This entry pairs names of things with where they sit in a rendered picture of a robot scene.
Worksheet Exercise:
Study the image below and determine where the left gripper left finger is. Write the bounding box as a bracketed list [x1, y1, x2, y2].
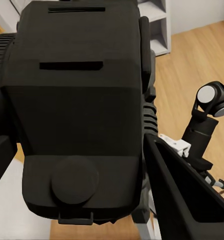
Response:
[0, 133, 18, 180]

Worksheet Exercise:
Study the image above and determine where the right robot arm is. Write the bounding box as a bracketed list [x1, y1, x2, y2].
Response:
[159, 81, 224, 179]

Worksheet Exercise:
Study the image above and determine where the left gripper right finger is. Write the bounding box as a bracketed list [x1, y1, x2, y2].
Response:
[143, 133, 224, 240]

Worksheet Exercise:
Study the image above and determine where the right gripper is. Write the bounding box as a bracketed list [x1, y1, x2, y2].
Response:
[182, 127, 213, 179]

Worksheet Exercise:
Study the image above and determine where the camera tripod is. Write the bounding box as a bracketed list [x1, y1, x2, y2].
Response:
[130, 50, 224, 240]

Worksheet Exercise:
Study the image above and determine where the digital camera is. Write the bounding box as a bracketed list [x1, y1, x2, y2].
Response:
[0, 0, 151, 226]

